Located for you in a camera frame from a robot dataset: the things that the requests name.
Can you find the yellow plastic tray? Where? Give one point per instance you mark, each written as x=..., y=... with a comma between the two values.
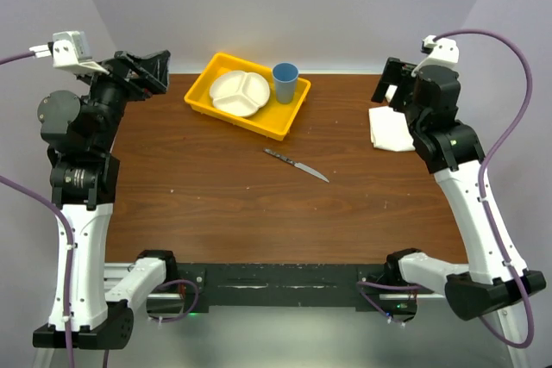
x=274, y=120

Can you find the white divided plate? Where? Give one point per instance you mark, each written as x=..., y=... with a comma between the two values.
x=240, y=93

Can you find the steel table knife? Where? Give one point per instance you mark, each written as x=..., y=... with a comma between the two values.
x=296, y=164

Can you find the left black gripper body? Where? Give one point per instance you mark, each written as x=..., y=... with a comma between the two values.
x=140, y=85

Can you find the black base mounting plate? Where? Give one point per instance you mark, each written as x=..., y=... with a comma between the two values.
x=282, y=285

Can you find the blue plastic cup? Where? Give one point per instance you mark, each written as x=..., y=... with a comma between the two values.
x=285, y=76

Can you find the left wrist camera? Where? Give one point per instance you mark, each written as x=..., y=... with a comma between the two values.
x=70, y=52

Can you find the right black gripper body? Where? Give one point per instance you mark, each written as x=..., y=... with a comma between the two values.
x=397, y=72

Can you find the white cloth napkin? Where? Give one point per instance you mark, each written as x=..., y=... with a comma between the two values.
x=389, y=131

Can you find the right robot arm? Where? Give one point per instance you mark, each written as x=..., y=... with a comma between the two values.
x=494, y=276

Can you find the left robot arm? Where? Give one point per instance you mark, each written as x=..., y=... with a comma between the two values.
x=80, y=132

